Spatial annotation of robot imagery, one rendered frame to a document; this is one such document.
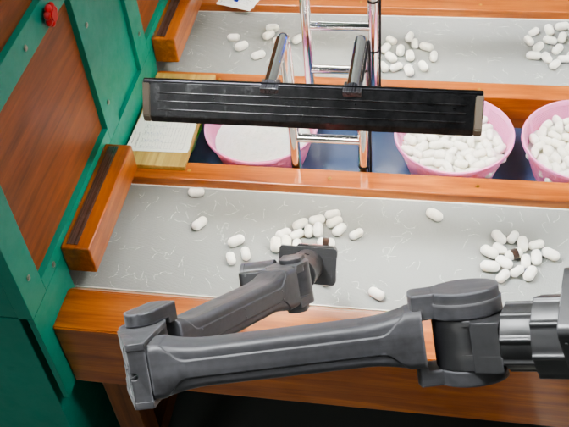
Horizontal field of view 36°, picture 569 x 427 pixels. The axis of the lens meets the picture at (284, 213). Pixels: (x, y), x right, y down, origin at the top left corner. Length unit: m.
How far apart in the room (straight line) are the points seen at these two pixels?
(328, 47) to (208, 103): 0.74
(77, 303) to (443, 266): 0.72
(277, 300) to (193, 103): 0.49
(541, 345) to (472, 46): 1.51
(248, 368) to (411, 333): 0.18
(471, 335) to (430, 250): 0.89
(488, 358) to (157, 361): 0.35
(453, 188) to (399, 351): 0.98
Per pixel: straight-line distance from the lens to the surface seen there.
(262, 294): 1.28
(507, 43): 2.35
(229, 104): 1.64
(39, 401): 1.95
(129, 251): 1.88
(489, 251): 1.80
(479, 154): 2.02
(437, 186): 1.91
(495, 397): 1.71
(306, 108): 1.61
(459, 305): 0.94
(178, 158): 2.00
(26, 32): 1.61
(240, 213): 1.90
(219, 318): 1.18
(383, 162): 2.09
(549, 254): 1.81
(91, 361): 1.83
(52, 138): 1.74
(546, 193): 1.92
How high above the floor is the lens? 2.11
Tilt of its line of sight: 46 degrees down
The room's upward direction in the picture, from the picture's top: 6 degrees counter-clockwise
